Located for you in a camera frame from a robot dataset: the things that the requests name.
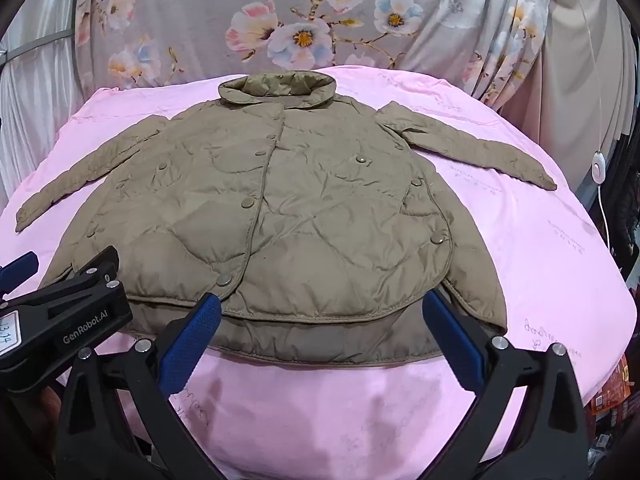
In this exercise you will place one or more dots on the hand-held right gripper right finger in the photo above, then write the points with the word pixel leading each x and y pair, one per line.
pixel 452 345

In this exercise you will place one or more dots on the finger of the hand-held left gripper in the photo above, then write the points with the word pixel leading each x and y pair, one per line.
pixel 75 272

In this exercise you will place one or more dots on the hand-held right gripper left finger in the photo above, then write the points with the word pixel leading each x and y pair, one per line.
pixel 192 345

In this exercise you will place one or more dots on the olive quilted jacket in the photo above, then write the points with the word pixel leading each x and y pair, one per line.
pixel 300 210

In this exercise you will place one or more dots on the pink bed sheet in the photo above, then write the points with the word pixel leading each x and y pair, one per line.
pixel 525 260

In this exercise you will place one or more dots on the white curtain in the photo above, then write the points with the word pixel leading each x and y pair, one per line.
pixel 35 110

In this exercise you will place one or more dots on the orange printed box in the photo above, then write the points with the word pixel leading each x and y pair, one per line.
pixel 612 395

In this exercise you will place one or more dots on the dark cloth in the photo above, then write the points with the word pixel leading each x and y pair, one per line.
pixel 625 200

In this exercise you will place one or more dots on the grey metal bar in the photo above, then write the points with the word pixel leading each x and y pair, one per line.
pixel 35 46

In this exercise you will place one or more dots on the beige curtain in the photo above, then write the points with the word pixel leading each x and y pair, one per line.
pixel 565 90

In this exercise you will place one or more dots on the grey floral cloth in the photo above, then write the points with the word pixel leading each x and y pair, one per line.
pixel 300 20

